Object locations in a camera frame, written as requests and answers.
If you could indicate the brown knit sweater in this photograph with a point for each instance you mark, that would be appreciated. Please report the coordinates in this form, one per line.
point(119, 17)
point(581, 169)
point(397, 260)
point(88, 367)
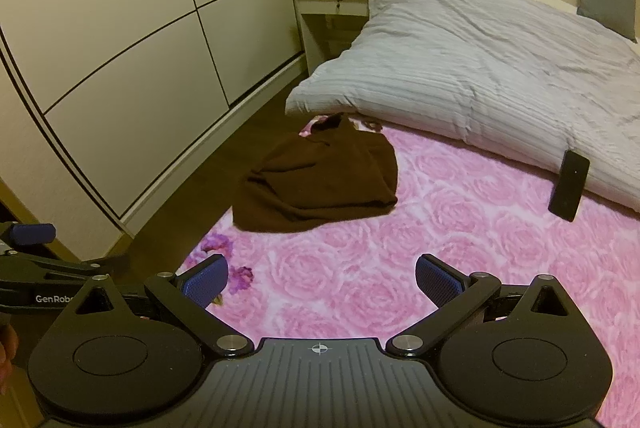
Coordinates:
point(320, 178)

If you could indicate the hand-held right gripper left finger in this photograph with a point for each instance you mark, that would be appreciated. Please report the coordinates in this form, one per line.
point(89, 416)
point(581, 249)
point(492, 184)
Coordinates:
point(206, 280)

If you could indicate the black phone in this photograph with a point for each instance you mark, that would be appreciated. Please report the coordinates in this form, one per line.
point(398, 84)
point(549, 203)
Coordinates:
point(569, 185)

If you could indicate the pink floral blanket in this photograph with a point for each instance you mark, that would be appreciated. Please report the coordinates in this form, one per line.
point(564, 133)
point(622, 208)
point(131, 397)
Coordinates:
point(450, 238)

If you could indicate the person's left hand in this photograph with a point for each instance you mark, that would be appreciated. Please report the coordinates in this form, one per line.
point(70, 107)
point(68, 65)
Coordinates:
point(6, 358)

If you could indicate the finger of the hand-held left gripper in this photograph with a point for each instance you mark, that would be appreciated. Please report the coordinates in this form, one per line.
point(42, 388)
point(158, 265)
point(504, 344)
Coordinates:
point(55, 269)
point(31, 233)

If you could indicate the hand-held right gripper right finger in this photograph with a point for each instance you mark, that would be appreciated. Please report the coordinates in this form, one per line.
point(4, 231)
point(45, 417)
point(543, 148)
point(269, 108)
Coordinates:
point(439, 280)

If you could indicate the cream wardrobe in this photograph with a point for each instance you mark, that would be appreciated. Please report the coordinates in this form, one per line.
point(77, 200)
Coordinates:
point(125, 17)

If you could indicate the pale grey striped duvet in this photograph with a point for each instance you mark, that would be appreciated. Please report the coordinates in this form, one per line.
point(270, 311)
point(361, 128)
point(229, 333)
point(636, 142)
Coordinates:
point(475, 57)

